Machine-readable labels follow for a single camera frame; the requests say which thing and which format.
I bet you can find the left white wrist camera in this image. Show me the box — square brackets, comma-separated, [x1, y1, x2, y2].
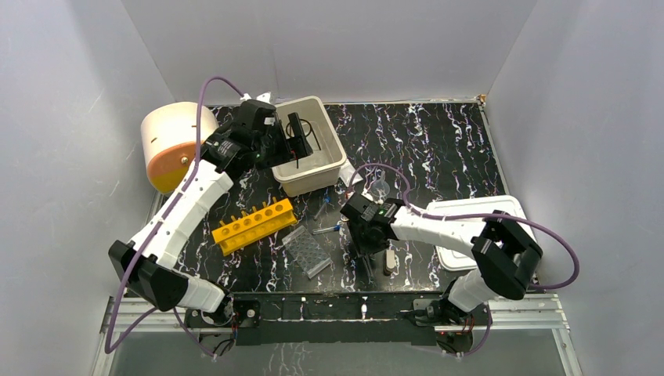
[240, 92, 272, 104]

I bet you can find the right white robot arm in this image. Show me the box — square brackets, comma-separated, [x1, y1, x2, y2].
[340, 195, 543, 327]

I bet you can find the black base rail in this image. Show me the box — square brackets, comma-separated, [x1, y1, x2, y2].
[176, 290, 494, 359]

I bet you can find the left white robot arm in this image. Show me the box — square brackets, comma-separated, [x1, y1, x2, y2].
[109, 99, 312, 326]

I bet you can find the blue capped tube upper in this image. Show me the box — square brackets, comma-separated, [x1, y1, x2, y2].
[312, 188, 332, 221]

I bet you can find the beige plastic tub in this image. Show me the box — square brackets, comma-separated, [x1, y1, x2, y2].
[272, 96, 348, 197]

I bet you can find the black wire ring stand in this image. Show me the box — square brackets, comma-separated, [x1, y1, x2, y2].
[295, 119, 322, 169]

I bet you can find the white orange cylindrical device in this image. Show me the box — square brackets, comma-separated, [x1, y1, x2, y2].
[140, 102, 197, 194]

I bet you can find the white tub lid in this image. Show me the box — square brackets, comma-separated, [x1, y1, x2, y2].
[425, 194, 538, 272]

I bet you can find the yellow test tube rack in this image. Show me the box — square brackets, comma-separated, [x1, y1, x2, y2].
[211, 198, 298, 256]

